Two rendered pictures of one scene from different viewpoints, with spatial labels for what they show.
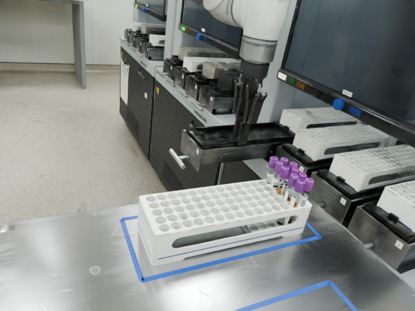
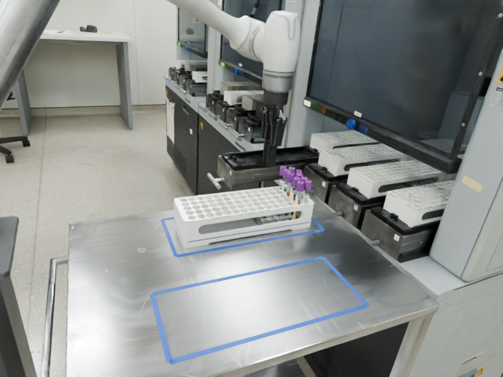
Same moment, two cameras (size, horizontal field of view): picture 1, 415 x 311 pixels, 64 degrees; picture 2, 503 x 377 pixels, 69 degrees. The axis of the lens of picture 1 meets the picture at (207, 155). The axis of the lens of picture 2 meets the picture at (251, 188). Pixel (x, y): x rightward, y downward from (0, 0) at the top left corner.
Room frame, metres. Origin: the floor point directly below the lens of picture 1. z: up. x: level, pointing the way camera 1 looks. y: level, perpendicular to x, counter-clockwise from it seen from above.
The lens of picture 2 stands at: (-0.24, -0.10, 1.27)
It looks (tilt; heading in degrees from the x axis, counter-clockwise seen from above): 26 degrees down; 3
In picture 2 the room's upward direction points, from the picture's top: 5 degrees clockwise
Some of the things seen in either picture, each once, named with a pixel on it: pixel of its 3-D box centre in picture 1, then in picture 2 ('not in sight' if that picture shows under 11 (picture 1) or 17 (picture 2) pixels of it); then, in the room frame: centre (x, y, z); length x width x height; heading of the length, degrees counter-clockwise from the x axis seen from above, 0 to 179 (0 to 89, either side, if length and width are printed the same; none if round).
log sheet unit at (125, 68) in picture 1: (123, 81); (168, 119); (2.48, 0.74, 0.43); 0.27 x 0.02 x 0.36; 31
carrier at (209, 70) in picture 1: (210, 71); (248, 103); (1.50, 0.05, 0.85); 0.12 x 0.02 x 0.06; 31
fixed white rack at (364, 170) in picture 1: (382, 167); (397, 179); (0.81, -0.47, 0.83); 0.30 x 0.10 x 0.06; 121
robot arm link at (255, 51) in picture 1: (257, 49); (277, 81); (0.88, -0.08, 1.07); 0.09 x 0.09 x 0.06
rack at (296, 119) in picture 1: (322, 121); (350, 143); (1.11, -0.38, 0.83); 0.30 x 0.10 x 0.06; 121
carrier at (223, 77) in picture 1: (226, 81); (263, 111); (1.37, -0.03, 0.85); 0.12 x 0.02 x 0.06; 31
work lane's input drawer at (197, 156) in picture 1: (277, 139); (308, 161); (1.01, -0.22, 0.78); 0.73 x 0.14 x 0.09; 121
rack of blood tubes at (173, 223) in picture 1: (226, 215); (244, 212); (0.47, -0.05, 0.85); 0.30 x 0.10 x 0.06; 118
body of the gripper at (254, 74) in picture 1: (252, 78); (275, 105); (0.88, -0.08, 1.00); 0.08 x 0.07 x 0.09; 31
